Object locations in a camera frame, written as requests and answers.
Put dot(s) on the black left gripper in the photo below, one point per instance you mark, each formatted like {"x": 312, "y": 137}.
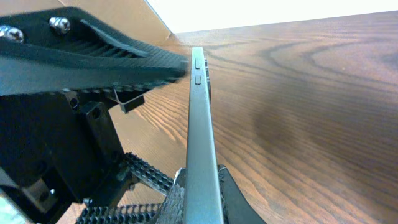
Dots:
{"x": 60, "y": 149}

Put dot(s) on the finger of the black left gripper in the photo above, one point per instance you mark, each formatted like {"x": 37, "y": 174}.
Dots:
{"x": 132, "y": 193}
{"x": 68, "y": 49}

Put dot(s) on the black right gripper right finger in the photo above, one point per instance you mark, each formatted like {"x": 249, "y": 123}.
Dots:
{"x": 236, "y": 208}

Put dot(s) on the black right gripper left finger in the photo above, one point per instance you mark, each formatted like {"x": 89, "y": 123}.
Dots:
{"x": 172, "y": 209}

